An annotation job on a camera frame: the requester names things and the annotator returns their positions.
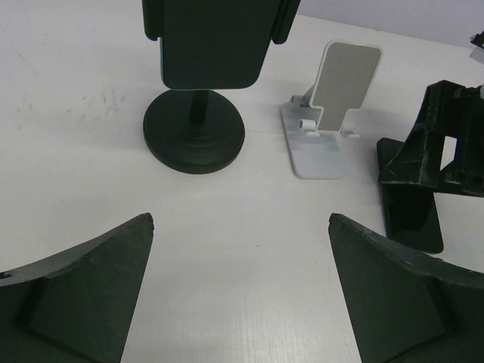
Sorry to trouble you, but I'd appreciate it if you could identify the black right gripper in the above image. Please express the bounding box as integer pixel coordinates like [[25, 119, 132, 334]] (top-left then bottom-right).
[[378, 80, 483, 197]]

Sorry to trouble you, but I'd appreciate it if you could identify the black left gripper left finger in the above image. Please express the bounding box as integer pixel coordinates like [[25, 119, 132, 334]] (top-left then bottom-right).
[[1, 213, 154, 362]]

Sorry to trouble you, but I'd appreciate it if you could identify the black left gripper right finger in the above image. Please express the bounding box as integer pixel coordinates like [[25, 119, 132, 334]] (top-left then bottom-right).
[[328, 213, 483, 362]]

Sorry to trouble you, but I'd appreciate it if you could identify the black phone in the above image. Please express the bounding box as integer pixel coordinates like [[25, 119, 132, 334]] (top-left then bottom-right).
[[380, 136, 445, 254]]

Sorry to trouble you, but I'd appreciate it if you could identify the silver folding phone stand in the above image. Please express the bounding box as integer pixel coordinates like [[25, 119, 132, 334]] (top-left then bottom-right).
[[280, 40, 383, 180]]

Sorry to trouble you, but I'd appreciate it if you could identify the black round-base phone stand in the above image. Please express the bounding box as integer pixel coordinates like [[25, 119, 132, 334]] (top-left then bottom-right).
[[142, 0, 299, 175]]

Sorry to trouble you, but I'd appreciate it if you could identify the teal-edged black smartphone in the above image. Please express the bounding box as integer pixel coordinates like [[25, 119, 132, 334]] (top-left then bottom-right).
[[160, 0, 279, 90]]

